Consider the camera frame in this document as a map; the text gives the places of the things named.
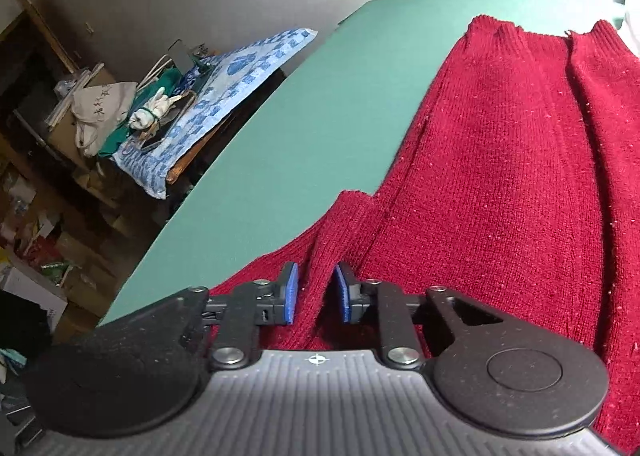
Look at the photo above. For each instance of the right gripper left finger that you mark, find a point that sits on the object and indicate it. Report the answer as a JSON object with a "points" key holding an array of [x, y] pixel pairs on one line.
{"points": [[241, 314]]}

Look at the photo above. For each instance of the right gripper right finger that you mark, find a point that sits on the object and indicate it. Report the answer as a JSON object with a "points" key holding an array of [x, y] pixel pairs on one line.
{"points": [[394, 312]]}

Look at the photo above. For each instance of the dark red knit sweater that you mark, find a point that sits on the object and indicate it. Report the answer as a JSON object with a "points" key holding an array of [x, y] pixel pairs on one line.
{"points": [[517, 184]]}

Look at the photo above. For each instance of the green table cloth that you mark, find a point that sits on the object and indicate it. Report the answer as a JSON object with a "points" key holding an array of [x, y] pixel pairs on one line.
{"points": [[336, 123]]}

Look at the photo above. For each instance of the white plush toy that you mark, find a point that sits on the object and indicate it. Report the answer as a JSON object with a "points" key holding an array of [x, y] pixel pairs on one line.
{"points": [[152, 110]]}

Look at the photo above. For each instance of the blue white patterned cloth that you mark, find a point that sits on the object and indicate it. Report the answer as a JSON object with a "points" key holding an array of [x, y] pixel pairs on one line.
{"points": [[233, 77]]}

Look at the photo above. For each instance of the cream canvas bag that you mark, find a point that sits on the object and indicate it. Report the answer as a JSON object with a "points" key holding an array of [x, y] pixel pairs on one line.
{"points": [[98, 110]]}

